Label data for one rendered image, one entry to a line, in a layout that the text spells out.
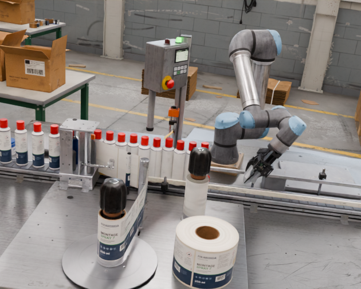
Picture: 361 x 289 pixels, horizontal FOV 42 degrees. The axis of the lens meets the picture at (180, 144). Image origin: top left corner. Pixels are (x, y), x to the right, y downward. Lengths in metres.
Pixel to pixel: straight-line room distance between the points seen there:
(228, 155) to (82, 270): 1.06
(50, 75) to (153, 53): 1.67
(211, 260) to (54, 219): 0.65
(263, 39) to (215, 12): 5.22
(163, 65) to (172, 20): 5.68
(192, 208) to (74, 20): 6.70
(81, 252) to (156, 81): 0.74
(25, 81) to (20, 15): 2.51
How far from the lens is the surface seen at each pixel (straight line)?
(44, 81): 3.52
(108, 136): 2.04
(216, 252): 1.45
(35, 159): 2.18
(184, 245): 1.47
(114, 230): 1.49
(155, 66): 1.94
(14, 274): 1.59
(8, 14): 6.13
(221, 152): 2.33
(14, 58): 3.59
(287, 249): 1.88
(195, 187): 1.74
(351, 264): 1.91
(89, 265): 1.58
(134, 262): 1.59
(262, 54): 2.21
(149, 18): 7.70
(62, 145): 1.96
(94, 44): 8.15
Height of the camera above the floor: 1.86
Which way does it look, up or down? 23 degrees down
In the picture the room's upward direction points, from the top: 6 degrees clockwise
